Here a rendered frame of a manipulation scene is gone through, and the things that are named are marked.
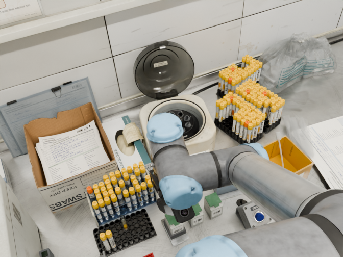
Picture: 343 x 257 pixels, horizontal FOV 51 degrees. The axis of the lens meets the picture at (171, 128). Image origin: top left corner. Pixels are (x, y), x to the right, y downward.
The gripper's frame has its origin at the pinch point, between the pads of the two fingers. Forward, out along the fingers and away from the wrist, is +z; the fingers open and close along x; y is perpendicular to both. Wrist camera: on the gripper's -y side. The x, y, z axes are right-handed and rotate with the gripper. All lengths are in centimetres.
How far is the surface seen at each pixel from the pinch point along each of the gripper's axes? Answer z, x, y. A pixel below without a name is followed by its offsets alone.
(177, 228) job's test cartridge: 6.9, 0.0, -1.0
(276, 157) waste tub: 12.0, -42.6, 10.4
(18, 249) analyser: -10.9, 38.2, 2.2
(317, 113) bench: 13, -69, 21
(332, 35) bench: 10, -105, 56
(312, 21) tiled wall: -1, -91, 57
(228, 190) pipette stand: 10.8, -20.7, 5.5
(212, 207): 7.0, -12.1, 0.7
